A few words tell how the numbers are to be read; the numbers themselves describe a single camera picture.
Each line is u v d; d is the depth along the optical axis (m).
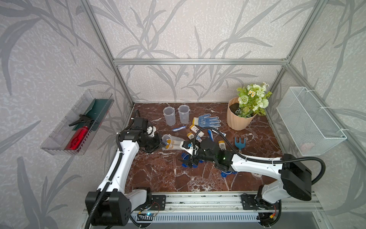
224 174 0.83
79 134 0.60
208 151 0.58
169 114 0.96
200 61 0.97
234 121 0.94
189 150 0.63
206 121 1.08
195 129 1.02
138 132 0.54
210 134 1.03
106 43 0.85
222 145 0.94
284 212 0.72
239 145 0.94
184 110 0.99
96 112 0.71
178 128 1.04
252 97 0.85
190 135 0.99
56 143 0.58
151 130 0.68
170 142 0.72
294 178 0.42
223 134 1.02
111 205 0.37
